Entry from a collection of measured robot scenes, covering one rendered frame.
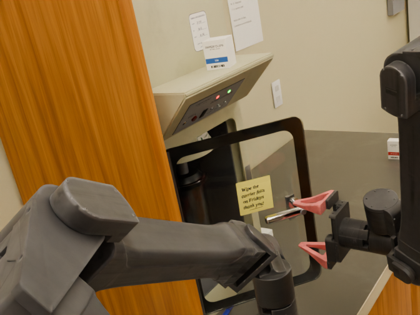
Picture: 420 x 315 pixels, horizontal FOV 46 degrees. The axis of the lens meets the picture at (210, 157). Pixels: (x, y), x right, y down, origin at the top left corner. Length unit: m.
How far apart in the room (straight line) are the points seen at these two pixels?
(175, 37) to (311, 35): 1.56
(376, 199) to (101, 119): 0.50
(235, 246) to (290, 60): 1.78
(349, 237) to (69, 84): 0.59
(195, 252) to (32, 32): 0.62
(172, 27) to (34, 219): 0.76
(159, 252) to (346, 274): 0.91
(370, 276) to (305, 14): 1.50
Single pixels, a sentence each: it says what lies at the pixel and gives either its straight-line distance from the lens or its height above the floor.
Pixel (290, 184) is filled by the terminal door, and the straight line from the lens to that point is 1.09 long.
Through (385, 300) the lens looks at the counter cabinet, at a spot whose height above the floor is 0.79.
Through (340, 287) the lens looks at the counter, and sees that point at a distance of 1.28.
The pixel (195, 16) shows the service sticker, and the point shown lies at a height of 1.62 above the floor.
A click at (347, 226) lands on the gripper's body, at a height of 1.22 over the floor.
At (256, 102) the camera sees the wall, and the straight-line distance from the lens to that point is 2.09.
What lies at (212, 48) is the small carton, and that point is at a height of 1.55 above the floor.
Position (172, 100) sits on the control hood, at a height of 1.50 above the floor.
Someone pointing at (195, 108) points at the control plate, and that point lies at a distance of 0.96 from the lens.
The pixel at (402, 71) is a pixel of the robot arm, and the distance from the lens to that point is 0.62.
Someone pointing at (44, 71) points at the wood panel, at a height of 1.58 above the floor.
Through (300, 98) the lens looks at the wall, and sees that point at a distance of 2.43.
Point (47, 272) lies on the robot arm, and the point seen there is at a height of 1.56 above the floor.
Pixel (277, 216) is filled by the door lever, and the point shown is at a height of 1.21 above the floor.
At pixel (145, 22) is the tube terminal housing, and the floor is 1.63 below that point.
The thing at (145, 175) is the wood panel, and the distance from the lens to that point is 0.90.
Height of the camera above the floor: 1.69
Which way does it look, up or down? 20 degrees down
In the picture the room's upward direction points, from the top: 11 degrees counter-clockwise
